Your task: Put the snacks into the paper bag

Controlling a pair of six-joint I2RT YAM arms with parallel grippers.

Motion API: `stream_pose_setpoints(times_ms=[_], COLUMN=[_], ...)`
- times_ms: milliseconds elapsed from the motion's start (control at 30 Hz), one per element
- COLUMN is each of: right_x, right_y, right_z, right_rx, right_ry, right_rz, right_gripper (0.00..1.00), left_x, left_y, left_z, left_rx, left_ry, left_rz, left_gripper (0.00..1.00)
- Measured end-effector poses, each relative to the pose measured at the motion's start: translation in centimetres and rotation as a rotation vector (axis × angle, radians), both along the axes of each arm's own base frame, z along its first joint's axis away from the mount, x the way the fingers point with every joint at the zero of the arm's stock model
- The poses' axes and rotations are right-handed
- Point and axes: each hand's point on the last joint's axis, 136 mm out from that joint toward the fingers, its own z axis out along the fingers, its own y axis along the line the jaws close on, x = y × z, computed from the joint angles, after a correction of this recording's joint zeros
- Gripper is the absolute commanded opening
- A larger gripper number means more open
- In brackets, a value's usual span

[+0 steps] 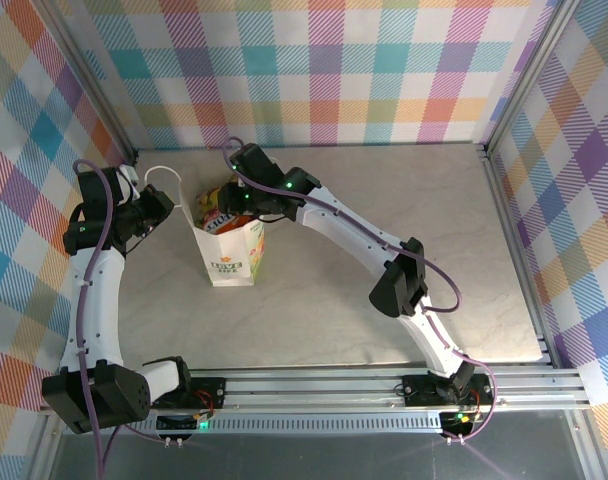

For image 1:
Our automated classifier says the large orange Fox's fruits packet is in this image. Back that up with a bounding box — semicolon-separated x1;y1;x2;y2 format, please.
196;184;258;236

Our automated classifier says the floral paper gift bag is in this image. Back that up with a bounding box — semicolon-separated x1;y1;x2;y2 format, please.
144;166;266;289

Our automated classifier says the black left controller box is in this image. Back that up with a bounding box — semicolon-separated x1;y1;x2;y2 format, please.
155;413;210;436

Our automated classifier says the black controller box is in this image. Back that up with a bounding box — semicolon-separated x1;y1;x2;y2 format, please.
439;410;480;437
155;413;210;436

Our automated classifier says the black right controller box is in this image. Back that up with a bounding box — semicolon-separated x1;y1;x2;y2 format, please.
439;410;480;437

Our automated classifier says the aluminium corner post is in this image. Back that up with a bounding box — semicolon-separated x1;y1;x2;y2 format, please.
483;0;583;159
33;0;141;169

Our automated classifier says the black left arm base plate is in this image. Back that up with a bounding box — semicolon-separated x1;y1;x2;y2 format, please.
183;374;229;407

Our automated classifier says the long aluminium frame rail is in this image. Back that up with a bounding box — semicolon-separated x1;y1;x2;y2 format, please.
38;367;593;436

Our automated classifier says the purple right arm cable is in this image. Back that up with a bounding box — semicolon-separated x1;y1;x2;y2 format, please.
221;137;496;444

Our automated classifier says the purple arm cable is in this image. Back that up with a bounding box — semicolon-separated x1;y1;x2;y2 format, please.
72;158;168;480
221;137;496;444

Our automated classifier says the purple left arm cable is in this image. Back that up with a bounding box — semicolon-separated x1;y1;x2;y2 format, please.
72;158;168;480

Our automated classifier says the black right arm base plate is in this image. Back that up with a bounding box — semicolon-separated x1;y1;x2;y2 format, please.
401;372;495;407

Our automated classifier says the aluminium side rail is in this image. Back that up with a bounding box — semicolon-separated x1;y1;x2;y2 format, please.
481;147;558;369

